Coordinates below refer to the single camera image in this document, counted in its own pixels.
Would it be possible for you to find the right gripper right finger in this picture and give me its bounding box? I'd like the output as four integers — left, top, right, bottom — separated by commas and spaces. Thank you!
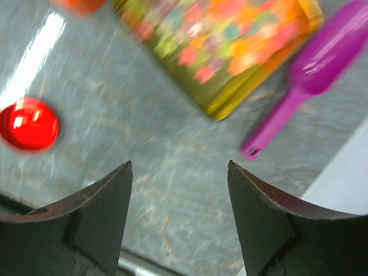
227, 162, 367, 275

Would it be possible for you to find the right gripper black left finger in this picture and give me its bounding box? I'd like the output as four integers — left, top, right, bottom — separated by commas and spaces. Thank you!
1, 162, 133, 275

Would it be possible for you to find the gold tin of gummies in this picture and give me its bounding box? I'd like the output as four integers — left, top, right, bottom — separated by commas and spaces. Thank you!
114, 1, 324, 121

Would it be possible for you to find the red jar lid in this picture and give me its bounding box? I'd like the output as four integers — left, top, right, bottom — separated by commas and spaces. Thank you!
1, 97, 60, 154

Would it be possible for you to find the orange tray of lollipops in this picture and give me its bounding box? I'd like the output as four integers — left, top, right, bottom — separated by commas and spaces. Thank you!
52, 0, 107, 16

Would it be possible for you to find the purple plastic scoop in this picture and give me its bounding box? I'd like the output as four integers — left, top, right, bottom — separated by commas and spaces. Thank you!
241, 1, 367, 160

